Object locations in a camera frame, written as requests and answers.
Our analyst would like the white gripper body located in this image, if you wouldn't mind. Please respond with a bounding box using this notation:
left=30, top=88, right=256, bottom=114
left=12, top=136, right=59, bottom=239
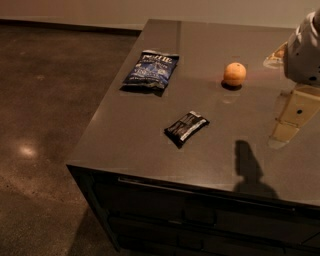
left=284, top=9, right=320, bottom=85

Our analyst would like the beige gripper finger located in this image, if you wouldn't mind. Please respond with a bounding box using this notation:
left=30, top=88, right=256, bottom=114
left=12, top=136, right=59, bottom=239
left=263, top=42, right=287, bottom=69
left=268, top=84, right=320, bottom=149

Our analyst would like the blue chip bag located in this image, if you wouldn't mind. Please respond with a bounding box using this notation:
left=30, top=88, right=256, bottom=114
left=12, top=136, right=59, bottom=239
left=123, top=50, right=179, bottom=90

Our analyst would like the black rxbar chocolate bar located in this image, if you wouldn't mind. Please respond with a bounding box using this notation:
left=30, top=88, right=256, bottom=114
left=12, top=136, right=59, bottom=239
left=164, top=111, right=209, bottom=148

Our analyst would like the orange fruit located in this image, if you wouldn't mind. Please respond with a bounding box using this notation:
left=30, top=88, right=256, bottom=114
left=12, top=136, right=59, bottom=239
left=223, top=62, right=247, bottom=86

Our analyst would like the dark cabinet with drawers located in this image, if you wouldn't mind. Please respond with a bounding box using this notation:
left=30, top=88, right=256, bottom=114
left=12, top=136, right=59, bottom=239
left=67, top=20, right=320, bottom=256

